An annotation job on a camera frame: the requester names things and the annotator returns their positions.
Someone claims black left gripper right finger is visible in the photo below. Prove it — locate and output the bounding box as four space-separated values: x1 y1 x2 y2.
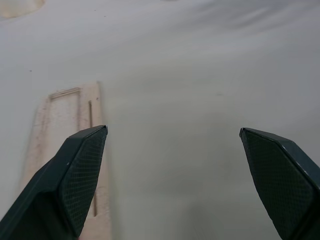
238 127 320 240

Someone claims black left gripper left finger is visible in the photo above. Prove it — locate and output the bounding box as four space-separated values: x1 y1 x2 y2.
0 124 109 240

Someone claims light wooden slotted board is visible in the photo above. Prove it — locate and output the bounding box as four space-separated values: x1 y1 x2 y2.
19 80 111 240

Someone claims round wooden piece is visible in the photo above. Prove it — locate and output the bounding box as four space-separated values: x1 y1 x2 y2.
0 0 46 19

